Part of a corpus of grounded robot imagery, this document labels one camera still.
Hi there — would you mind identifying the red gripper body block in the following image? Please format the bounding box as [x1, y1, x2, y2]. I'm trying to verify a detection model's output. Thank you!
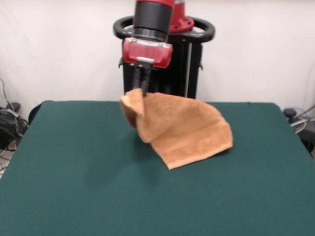
[122, 37, 173, 69]

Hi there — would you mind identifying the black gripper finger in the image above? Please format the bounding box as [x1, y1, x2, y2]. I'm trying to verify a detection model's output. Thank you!
[133, 64, 143, 90]
[141, 64, 152, 97]

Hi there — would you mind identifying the orange terry towel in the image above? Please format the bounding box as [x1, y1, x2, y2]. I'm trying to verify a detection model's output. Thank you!
[120, 88, 233, 170]

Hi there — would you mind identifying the dark green table cloth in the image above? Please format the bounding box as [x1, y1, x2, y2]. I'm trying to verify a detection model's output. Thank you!
[0, 100, 315, 236]

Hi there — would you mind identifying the grey chair base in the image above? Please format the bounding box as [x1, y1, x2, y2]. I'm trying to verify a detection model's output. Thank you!
[290, 117, 308, 134]

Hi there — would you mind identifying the black bulky object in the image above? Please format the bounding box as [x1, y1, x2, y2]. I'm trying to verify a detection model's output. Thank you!
[300, 129, 315, 152]

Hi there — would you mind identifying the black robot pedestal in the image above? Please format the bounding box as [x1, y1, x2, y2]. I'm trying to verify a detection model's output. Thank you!
[113, 14, 217, 102]

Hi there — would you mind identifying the black cable tangle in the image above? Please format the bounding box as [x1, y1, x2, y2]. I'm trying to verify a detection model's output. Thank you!
[0, 78, 30, 152]

